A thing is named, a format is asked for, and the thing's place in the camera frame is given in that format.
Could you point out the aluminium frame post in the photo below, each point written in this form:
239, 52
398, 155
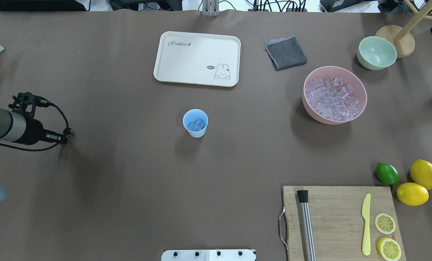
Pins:
210, 8

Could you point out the grey folded cloth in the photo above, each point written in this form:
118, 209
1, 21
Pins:
285, 53

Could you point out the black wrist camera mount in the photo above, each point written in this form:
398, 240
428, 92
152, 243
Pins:
25, 104

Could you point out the light blue plastic cup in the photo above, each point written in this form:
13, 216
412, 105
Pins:
191, 116

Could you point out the cream rabbit tray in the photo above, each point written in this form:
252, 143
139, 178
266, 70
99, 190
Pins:
198, 58

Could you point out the yellow lemon left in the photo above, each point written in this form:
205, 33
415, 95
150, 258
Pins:
421, 173

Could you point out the lemon half slice upper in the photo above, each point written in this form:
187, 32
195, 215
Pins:
389, 249

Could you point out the lemon half slice lower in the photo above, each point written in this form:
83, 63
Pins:
385, 223

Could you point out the lemon half slice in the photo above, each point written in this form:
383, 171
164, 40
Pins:
385, 223
389, 249

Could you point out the dark red cherries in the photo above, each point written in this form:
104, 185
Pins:
70, 133

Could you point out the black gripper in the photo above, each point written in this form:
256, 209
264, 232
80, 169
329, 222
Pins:
34, 132

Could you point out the bamboo cutting board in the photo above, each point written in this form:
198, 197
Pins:
337, 223

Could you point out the ice cube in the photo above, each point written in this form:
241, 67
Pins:
196, 126

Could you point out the steel muddler black tip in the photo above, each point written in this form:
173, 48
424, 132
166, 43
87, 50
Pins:
307, 230

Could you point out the green lime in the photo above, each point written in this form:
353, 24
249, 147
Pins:
387, 173

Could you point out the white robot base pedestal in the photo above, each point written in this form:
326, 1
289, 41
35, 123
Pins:
210, 255

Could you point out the yellow lemon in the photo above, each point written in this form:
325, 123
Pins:
412, 194
421, 173

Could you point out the yellow plastic knife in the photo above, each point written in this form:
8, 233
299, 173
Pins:
365, 213

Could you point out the yellow lemon right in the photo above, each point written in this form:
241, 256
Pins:
412, 194

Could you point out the pink bowl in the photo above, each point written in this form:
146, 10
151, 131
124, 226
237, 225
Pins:
336, 72

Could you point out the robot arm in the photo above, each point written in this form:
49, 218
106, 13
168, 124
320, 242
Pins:
23, 129

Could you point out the pile of clear ice cubes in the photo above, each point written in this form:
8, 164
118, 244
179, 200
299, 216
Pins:
332, 98

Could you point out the wooden cup tree stand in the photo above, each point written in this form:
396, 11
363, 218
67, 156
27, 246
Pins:
401, 37

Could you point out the mint green bowl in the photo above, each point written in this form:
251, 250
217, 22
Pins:
376, 53

